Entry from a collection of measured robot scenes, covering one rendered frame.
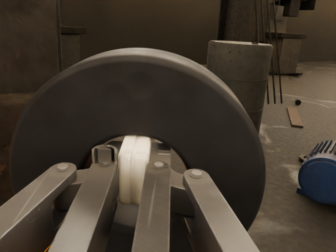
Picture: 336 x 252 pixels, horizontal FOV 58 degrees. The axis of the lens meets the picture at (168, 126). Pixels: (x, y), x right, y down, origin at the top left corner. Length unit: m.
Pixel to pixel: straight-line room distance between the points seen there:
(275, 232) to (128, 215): 1.58
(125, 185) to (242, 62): 2.55
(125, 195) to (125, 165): 0.02
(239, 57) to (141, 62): 2.53
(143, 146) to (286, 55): 7.77
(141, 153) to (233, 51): 2.54
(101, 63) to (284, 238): 1.64
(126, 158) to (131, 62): 0.05
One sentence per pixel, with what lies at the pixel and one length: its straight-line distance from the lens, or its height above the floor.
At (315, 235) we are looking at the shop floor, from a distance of 1.85.
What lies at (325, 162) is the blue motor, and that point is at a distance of 1.94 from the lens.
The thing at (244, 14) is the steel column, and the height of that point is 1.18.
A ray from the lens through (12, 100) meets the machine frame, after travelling 0.53.
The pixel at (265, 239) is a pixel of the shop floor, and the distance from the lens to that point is 1.71.
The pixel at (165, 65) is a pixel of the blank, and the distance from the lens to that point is 0.16.
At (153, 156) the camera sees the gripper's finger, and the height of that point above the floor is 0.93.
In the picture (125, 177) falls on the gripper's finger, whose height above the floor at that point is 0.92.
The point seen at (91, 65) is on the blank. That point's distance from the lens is 0.16.
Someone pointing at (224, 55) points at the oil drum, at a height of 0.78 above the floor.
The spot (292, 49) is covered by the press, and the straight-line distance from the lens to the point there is 8.02.
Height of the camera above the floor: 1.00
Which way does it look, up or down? 18 degrees down
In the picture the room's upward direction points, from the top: 4 degrees clockwise
